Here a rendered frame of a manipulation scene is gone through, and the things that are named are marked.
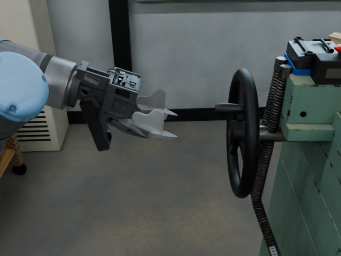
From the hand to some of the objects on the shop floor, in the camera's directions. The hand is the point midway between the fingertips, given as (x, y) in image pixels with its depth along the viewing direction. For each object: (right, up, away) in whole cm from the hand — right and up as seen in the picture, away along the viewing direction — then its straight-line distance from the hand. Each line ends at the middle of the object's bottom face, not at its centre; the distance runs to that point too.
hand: (170, 127), depth 73 cm
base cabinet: (+62, -69, +55) cm, 108 cm away
